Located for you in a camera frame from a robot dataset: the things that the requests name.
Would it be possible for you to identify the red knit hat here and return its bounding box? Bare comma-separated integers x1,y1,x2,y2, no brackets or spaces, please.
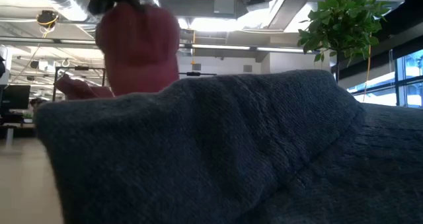
54,1,182,101

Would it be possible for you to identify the grey knit hat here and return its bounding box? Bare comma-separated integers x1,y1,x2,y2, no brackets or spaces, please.
34,69,423,224

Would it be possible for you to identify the long ceiling light tube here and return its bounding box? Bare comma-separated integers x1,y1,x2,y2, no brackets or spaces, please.
0,36,307,54

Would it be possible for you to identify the person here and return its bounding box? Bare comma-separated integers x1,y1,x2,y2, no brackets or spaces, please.
28,97,46,114

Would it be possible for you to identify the black computer monitor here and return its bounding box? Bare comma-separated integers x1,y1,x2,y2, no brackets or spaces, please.
0,84,32,116

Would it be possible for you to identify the green leafy plant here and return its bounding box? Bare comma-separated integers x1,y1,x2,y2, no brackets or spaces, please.
297,0,391,67

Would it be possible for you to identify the silver ceiling air duct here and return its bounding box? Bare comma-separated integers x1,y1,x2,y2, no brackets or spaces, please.
19,0,110,33

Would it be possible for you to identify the yellow cable reel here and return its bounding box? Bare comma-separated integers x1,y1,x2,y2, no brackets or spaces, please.
35,9,61,29

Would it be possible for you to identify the tall black metal frame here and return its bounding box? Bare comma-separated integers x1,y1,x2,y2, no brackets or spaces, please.
52,65,107,102

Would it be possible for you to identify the low black metal frame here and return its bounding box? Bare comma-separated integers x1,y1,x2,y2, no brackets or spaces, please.
178,71,218,77

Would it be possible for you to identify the yellow hanging cable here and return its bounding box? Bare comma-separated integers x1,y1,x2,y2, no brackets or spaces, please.
362,32,373,102

